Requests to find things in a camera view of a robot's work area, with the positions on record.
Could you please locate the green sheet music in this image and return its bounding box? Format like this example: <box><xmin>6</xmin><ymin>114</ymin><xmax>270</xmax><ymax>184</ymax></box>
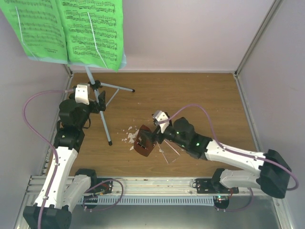
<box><xmin>0</xmin><ymin>0</ymin><xmax>68</xmax><ymax>64</ymax></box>
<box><xmin>56</xmin><ymin>0</ymin><xmax>124</xmax><ymax>71</ymax></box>

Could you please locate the clear metronome cover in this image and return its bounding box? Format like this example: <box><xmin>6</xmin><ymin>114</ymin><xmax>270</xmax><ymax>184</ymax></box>
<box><xmin>157</xmin><ymin>140</ymin><xmax>180</xmax><ymax>165</ymax></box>

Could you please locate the wooden metronome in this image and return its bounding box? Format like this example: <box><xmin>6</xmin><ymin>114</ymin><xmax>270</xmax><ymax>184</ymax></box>
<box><xmin>133</xmin><ymin>125</ymin><xmax>156</xmax><ymax>157</ymax></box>

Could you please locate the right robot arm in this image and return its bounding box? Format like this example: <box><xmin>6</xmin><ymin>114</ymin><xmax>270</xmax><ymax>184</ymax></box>
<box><xmin>153</xmin><ymin>113</ymin><xmax>292</xmax><ymax>198</ymax></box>

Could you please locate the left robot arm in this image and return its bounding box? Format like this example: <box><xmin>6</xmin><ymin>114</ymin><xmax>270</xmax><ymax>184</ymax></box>
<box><xmin>23</xmin><ymin>88</ymin><xmax>106</xmax><ymax>229</ymax></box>

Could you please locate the light blue music stand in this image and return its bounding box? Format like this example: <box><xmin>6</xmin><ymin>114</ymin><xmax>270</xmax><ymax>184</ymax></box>
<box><xmin>85</xmin><ymin>66</ymin><xmax>135</xmax><ymax>146</ymax></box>

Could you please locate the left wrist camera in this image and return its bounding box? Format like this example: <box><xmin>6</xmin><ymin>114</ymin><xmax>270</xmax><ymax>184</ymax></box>
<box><xmin>75</xmin><ymin>83</ymin><xmax>90</xmax><ymax>105</ymax></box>

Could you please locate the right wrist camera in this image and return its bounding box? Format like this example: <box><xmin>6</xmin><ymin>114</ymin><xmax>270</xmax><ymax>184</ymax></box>
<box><xmin>152</xmin><ymin>110</ymin><xmax>172</xmax><ymax>134</ymax></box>

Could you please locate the left green sheet music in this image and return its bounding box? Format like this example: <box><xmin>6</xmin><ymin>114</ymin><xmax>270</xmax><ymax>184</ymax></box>
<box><xmin>0</xmin><ymin>0</ymin><xmax>68</xmax><ymax>64</ymax></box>

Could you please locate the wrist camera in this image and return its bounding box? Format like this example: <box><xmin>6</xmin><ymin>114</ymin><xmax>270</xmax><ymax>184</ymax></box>
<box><xmin>75</xmin><ymin>83</ymin><xmax>90</xmax><ymax>105</ymax></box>
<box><xmin>152</xmin><ymin>110</ymin><xmax>172</xmax><ymax>134</ymax></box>

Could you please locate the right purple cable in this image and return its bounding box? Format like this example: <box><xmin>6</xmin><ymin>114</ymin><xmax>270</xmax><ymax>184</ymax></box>
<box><xmin>158</xmin><ymin>103</ymin><xmax>300</xmax><ymax>191</ymax></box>

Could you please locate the grey slotted cable duct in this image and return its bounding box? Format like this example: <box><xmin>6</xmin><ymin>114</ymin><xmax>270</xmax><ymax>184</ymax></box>
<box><xmin>85</xmin><ymin>196</ymin><xmax>214</xmax><ymax>207</ymax></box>

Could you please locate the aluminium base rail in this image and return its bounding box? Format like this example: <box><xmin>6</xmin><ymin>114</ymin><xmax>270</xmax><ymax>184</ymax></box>
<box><xmin>26</xmin><ymin>175</ymin><xmax>284</xmax><ymax>197</ymax></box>

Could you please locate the right green sheet music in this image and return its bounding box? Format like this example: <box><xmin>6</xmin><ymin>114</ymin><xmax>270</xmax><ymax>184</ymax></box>
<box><xmin>56</xmin><ymin>0</ymin><xmax>124</xmax><ymax>71</ymax></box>

